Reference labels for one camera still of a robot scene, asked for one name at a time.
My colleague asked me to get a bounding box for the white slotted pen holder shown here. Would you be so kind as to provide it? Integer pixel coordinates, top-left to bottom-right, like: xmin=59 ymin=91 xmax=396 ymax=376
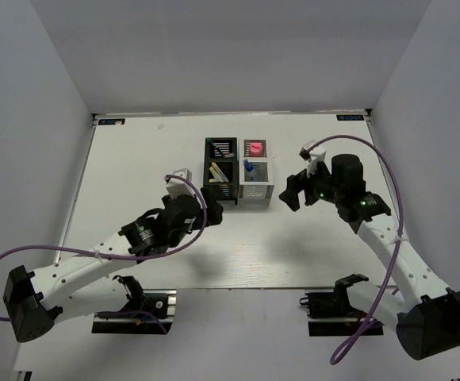
xmin=238 ymin=139 xmax=274 ymax=207

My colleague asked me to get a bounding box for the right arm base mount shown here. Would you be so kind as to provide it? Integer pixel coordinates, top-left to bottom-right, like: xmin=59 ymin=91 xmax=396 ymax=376
xmin=299 ymin=291 xmax=366 ymax=337

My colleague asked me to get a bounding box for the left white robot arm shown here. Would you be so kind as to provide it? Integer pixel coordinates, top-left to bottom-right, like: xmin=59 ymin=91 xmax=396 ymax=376
xmin=3 ymin=187 xmax=224 ymax=343

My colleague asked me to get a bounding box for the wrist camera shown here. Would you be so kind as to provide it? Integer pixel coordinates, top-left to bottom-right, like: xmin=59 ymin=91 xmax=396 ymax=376
xmin=166 ymin=168 xmax=193 ymax=199
xmin=299 ymin=140 xmax=326 ymax=178

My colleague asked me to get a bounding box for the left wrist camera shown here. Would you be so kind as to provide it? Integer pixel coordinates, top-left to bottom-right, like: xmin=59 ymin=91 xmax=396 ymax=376
xmin=166 ymin=168 xmax=193 ymax=199

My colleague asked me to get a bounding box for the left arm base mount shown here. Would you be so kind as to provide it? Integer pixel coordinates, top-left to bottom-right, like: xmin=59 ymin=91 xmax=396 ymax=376
xmin=91 ymin=290 xmax=177 ymax=335

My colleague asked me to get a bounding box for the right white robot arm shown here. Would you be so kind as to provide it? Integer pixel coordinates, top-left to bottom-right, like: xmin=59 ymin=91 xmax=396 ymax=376
xmin=279 ymin=154 xmax=460 ymax=360

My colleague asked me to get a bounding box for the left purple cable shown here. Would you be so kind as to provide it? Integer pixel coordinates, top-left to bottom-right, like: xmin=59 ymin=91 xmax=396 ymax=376
xmin=0 ymin=172 xmax=209 ymax=334

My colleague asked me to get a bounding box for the pink cap candy tube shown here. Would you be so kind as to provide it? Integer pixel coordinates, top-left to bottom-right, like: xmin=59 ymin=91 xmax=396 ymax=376
xmin=248 ymin=141 xmax=264 ymax=157

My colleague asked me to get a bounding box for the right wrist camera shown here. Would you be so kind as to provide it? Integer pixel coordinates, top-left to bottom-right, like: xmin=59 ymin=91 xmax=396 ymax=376
xmin=299 ymin=140 xmax=326 ymax=178

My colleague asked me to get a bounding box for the left corner label sticker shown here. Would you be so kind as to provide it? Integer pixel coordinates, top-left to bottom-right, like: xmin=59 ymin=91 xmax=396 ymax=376
xmin=98 ymin=118 xmax=125 ymax=125

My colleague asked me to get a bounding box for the green gel pen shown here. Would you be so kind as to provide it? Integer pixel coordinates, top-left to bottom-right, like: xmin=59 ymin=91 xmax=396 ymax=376
xmin=205 ymin=137 xmax=225 ymax=158

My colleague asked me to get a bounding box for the blue spray bottle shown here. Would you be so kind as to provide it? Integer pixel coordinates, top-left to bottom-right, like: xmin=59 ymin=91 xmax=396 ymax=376
xmin=243 ymin=160 xmax=259 ymax=182

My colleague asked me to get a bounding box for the corner label sticker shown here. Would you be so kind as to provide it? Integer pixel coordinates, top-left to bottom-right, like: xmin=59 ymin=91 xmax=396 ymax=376
xmin=98 ymin=118 xmax=125 ymax=125
xmin=336 ymin=114 xmax=365 ymax=121

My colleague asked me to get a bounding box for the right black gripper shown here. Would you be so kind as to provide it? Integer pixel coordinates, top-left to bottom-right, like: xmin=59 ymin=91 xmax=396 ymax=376
xmin=280 ymin=158 xmax=344 ymax=212

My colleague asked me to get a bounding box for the right corner label sticker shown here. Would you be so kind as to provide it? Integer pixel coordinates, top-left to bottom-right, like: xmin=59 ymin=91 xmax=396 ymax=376
xmin=336 ymin=114 xmax=365 ymax=121

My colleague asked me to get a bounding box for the white marker yellow cap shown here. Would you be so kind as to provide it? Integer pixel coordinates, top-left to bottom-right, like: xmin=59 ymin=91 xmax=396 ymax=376
xmin=209 ymin=167 xmax=223 ymax=183

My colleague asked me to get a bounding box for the black slotted pen holder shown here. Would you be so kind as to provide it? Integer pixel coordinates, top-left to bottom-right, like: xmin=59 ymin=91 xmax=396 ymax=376
xmin=203 ymin=137 xmax=240 ymax=205

